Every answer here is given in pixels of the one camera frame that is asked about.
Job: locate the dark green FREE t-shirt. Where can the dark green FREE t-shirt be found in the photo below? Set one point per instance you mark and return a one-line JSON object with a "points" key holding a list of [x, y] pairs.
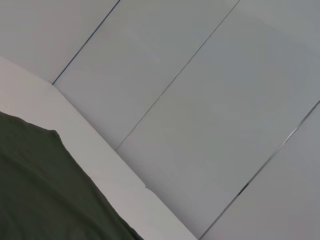
{"points": [[45, 187]]}

